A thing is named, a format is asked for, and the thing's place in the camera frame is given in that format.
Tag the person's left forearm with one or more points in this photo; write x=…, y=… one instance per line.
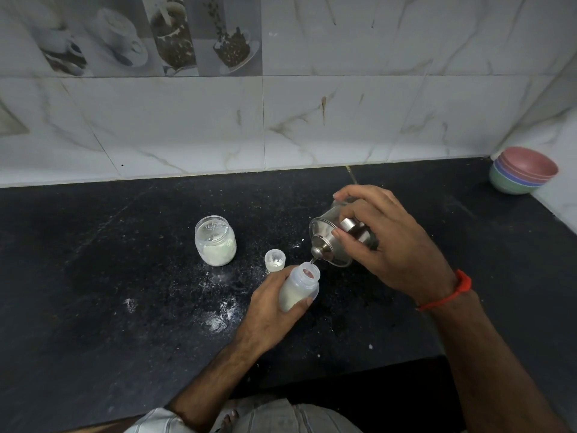
x=216, y=378

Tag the green bowl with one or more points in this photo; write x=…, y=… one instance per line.
x=507, y=187

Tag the person's foot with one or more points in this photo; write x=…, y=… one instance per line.
x=230, y=421

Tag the striped grey shorts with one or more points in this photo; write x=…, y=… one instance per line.
x=293, y=419

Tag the person's right forearm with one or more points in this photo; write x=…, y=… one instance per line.
x=487, y=365

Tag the glass jar with white powder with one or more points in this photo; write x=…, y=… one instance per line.
x=215, y=245

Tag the red thread wristband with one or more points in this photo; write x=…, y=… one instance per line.
x=464, y=284

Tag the blue bowl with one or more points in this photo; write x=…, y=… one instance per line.
x=507, y=175

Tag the clear plastic bottle cap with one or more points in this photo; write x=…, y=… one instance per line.
x=275, y=261

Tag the person's left thumb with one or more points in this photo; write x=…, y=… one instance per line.
x=300, y=307

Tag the pink bowl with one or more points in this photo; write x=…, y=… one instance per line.
x=529, y=164

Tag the white plastic baby bottle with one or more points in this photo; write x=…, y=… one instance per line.
x=301, y=284

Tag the person's right thumb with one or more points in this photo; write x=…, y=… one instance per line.
x=356, y=243

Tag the person's right hand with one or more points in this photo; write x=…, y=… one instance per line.
x=405, y=252

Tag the person's left hand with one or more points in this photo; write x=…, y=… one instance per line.
x=263, y=311

